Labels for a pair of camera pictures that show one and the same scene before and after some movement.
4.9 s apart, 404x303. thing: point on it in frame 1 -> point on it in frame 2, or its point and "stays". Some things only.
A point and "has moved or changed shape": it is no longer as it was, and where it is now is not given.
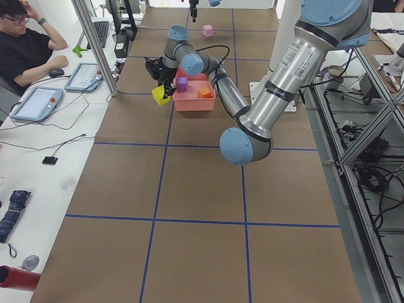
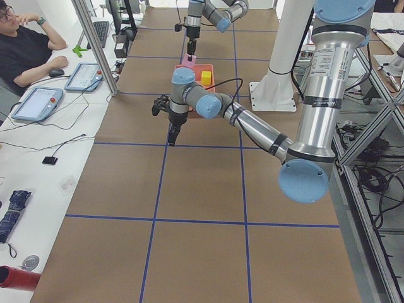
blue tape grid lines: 166,144 stays
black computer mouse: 56,72 stays
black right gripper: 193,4 -> 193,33
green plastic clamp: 77,50 stays
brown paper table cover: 160,214 stays
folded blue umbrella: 18,199 stays
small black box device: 50,160 stays
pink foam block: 207,31 has moved or changed shape
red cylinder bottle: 13,278 stays
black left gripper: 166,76 -> 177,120
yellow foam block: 158,93 -> 206,78
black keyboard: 101,29 stays
